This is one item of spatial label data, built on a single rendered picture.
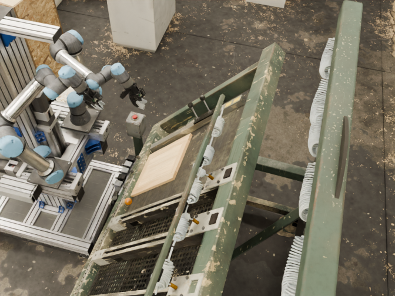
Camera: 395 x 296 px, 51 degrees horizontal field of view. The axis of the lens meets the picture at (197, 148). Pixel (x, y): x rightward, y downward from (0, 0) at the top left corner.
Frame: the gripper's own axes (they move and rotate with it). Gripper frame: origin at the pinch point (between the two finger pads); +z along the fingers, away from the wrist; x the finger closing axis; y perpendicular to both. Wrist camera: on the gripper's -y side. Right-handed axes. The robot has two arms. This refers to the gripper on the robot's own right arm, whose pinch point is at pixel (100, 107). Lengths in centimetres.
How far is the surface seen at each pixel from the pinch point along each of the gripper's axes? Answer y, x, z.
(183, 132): 17, 24, 55
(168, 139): 4, 17, 62
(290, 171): 67, 52, 127
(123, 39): -213, 134, 141
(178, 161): 34, 2, 47
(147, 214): 45, -36, 36
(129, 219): 29, -44, 45
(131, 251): 54, -57, 30
